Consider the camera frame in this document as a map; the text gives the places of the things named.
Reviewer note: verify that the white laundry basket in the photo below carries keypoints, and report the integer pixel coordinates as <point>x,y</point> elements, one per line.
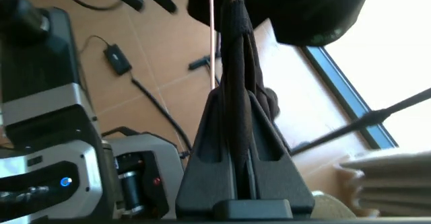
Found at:
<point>331,205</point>

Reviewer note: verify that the pink clothes hanger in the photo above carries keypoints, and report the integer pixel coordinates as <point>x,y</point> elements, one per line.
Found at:
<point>212,32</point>

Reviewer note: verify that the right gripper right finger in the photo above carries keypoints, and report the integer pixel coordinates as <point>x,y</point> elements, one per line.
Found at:
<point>286,180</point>

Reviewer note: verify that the black clothes rack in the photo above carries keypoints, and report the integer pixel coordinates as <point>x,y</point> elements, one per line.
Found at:
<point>370,119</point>

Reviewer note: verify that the black power adapter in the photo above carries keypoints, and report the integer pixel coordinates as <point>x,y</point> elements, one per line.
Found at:
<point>117,59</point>

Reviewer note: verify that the brown curtain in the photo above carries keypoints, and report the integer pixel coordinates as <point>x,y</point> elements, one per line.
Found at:
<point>387,183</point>

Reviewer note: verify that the black garment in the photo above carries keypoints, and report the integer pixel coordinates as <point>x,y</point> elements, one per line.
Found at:
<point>303,12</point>
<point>239,82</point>

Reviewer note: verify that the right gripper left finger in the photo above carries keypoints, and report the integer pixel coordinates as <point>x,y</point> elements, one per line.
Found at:
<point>202,180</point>

